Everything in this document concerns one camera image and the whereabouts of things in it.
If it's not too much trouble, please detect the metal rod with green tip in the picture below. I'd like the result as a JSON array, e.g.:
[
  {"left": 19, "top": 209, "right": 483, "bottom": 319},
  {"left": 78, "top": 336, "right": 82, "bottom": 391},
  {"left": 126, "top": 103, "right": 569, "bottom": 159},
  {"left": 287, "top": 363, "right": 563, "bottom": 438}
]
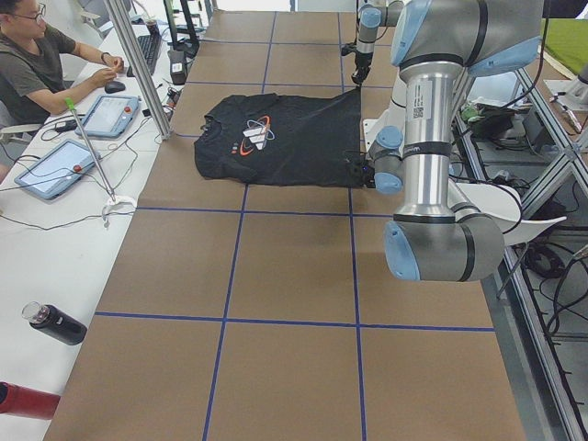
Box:
[{"left": 64, "top": 97, "right": 137, "bottom": 228}]

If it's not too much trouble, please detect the black water bottle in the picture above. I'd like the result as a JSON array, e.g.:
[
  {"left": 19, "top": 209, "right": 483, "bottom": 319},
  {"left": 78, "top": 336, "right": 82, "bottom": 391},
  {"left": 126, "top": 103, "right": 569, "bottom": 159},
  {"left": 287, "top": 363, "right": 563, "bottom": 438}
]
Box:
[{"left": 21, "top": 301, "right": 87, "bottom": 345}]

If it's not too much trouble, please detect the aluminium frame post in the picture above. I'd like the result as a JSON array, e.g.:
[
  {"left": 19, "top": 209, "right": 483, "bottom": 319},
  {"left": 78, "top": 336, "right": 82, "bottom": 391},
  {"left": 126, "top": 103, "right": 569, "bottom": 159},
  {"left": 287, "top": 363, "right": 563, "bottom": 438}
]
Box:
[{"left": 105, "top": 0, "right": 172, "bottom": 141}]

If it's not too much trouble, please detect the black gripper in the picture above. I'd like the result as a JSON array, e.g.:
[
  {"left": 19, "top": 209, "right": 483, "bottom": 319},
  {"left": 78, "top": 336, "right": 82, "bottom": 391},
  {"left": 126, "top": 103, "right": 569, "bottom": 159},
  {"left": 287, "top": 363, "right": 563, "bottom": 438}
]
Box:
[
  {"left": 351, "top": 50, "right": 372, "bottom": 87},
  {"left": 345, "top": 158, "right": 376, "bottom": 188}
]

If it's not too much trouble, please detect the black keyboard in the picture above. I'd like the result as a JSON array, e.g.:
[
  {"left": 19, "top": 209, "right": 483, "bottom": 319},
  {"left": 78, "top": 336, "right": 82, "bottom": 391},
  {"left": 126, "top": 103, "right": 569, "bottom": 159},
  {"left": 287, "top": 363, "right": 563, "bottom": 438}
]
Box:
[{"left": 137, "top": 34, "right": 162, "bottom": 75}]

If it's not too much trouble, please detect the far blue teach pendant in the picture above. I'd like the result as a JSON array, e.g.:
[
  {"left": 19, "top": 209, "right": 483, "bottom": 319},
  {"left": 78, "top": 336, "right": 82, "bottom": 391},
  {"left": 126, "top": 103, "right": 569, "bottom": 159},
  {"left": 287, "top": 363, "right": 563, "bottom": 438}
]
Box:
[{"left": 82, "top": 94, "right": 140, "bottom": 139}]

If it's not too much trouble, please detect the blue teach pendant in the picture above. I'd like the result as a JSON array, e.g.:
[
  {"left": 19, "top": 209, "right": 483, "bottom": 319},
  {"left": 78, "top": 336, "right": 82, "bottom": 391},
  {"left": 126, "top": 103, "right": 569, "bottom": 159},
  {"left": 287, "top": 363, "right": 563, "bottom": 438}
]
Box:
[
  {"left": 82, "top": 94, "right": 140, "bottom": 139},
  {"left": 14, "top": 140, "right": 95, "bottom": 200}
]

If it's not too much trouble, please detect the red cylinder bottle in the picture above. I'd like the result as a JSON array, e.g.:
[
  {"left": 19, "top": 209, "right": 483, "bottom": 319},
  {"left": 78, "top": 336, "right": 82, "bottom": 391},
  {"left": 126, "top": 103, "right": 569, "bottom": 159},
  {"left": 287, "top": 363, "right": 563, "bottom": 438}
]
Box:
[{"left": 1, "top": 381, "right": 61, "bottom": 420}]

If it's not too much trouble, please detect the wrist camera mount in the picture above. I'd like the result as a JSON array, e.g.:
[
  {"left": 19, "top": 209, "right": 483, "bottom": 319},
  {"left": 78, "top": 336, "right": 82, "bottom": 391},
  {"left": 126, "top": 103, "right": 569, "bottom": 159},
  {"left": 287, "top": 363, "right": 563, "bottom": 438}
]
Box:
[{"left": 340, "top": 42, "right": 356, "bottom": 57}]

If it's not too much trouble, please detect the aluminium side frame rail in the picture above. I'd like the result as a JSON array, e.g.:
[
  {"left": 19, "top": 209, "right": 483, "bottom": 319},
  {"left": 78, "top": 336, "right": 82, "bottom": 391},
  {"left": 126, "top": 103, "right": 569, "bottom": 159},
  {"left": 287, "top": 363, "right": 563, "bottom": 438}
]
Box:
[{"left": 454, "top": 59, "right": 588, "bottom": 441}]

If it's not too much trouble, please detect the black printed t-shirt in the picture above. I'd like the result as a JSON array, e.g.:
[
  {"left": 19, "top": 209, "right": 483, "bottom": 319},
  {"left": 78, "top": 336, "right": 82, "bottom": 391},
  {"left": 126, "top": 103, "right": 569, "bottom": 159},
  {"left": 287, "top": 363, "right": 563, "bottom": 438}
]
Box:
[{"left": 194, "top": 89, "right": 361, "bottom": 187}]

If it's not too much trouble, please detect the black power adapter box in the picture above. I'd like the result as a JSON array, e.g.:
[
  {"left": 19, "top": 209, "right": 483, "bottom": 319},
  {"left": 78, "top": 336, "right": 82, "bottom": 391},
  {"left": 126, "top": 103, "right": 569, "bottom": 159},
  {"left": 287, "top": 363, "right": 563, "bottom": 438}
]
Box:
[{"left": 167, "top": 50, "right": 187, "bottom": 85}]

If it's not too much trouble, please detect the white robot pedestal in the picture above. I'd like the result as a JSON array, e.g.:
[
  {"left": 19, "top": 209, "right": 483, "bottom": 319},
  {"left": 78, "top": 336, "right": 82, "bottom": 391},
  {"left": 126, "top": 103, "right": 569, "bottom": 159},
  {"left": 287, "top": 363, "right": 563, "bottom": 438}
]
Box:
[{"left": 362, "top": 76, "right": 407, "bottom": 153}]

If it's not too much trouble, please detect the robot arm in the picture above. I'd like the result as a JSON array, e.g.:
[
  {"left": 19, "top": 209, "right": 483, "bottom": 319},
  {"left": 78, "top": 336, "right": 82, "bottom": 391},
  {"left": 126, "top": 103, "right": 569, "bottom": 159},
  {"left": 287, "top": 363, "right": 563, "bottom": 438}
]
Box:
[
  {"left": 352, "top": 1, "right": 544, "bottom": 282},
  {"left": 351, "top": 1, "right": 404, "bottom": 86}
]

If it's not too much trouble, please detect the near blue teach pendant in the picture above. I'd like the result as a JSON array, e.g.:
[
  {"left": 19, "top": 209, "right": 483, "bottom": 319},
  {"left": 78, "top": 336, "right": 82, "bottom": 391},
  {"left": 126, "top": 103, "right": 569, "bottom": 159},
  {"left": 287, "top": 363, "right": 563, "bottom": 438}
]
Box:
[{"left": 14, "top": 140, "right": 95, "bottom": 200}]

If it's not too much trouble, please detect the seated person in grey shirt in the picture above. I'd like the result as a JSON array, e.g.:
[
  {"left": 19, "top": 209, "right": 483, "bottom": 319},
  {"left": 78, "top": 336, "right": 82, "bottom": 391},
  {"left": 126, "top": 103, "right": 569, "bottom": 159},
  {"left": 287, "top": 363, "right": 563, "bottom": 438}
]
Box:
[{"left": 1, "top": 1, "right": 124, "bottom": 124}]

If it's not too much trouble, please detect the black computer mouse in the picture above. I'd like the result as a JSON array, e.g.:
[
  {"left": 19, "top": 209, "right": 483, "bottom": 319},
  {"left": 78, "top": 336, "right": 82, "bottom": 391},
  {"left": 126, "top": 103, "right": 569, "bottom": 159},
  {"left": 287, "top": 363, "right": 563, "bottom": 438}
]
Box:
[{"left": 104, "top": 81, "right": 126, "bottom": 94}]

